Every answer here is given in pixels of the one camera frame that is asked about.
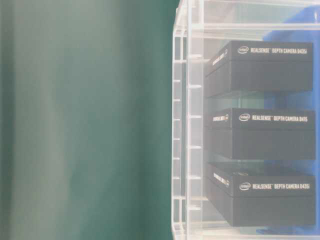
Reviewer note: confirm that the black D415 camera box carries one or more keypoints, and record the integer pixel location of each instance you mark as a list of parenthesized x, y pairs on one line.
[(261, 134)]

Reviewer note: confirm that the black d435i box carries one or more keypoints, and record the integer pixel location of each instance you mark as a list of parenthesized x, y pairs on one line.
[(260, 194), (259, 66)]

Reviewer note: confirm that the clear plastic storage case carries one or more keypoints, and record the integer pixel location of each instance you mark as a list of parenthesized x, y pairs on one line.
[(201, 29)]

